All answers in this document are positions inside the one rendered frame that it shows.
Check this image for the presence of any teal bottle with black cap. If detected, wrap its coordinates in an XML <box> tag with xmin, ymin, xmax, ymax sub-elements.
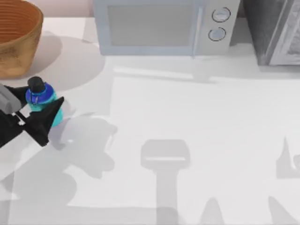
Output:
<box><xmin>25</xmin><ymin>76</ymin><xmax>65</xmax><ymax>128</ymax></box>

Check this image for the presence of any brown woven basket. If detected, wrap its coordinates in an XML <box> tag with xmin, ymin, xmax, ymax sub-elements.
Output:
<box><xmin>0</xmin><ymin>0</ymin><xmax>45</xmax><ymax>80</ymax></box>

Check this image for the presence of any microwave oven door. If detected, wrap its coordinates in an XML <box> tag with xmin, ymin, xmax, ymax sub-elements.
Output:
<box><xmin>93</xmin><ymin>0</ymin><xmax>203</xmax><ymax>57</ymax></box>

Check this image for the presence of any pale microwave oven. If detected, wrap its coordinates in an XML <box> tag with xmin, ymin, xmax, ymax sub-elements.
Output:
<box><xmin>91</xmin><ymin>0</ymin><xmax>241</xmax><ymax>59</ymax></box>

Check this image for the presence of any round microwave knob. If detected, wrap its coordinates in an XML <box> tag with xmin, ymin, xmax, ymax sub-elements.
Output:
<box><xmin>211</xmin><ymin>7</ymin><xmax>232</xmax><ymax>23</ymax></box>
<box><xmin>208</xmin><ymin>26</ymin><xmax>227</xmax><ymax>42</ymax></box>

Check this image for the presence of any microwave door handle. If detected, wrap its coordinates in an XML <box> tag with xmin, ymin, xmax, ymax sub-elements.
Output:
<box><xmin>191</xmin><ymin>6</ymin><xmax>203</xmax><ymax>59</ymax></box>

